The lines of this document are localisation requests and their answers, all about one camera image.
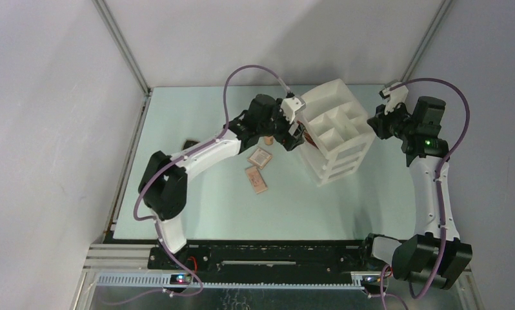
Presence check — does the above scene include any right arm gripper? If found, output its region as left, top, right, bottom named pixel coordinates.
left=366, top=99, right=415, bottom=140

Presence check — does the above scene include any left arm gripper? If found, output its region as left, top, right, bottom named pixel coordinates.
left=257, top=99, right=305, bottom=151

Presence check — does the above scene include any white plastic drawer organizer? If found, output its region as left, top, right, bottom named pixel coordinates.
left=298, top=79, right=375, bottom=187

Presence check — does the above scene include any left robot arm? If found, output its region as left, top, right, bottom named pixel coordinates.
left=137, top=93, right=306, bottom=269

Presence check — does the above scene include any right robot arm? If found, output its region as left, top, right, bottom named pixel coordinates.
left=359, top=96, right=472, bottom=290

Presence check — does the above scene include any square tan makeup compact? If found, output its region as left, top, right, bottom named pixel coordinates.
left=247, top=147, right=272, bottom=169

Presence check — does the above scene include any tan rectangular makeup palette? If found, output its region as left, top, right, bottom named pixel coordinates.
left=245, top=166, right=268, bottom=194

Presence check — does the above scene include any foundation bottle black cap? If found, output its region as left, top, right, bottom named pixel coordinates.
left=263, top=136, right=274, bottom=146

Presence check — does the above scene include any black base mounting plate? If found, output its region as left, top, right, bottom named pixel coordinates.
left=147, top=240, right=385, bottom=285

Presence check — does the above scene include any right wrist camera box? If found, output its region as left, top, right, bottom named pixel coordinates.
left=379, top=81, right=409, bottom=115

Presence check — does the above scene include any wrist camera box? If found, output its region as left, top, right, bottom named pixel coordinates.
left=280, top=96, right=306, bottom=124
left=379, top=81, right=409, bottom=115

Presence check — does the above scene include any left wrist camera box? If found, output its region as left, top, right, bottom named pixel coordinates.
left=280, top=96, right=306, bottom=124

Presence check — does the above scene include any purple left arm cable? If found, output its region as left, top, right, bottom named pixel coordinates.
left=132, top=65, right=294, bottom=298

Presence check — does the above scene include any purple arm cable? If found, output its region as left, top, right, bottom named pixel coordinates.
left=132, top=65, right=294, bottom=298
left=379, top=77, right=471, bottom=310

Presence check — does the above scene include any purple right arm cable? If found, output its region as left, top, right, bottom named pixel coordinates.
left=379, top=77, right=471, bottom=310

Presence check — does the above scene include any aluminium frame rail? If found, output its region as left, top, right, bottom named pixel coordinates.
left=92, top=0, right=152, bottom=96

